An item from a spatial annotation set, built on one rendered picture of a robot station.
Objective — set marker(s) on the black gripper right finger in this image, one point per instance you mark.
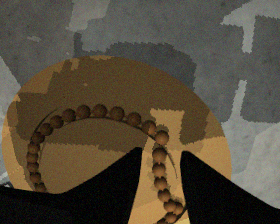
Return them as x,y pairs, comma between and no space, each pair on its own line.
212,199

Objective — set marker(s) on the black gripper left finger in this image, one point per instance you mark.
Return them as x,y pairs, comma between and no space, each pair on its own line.
105,199

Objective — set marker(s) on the round wooden bead board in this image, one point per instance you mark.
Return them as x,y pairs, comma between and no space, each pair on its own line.
80,149

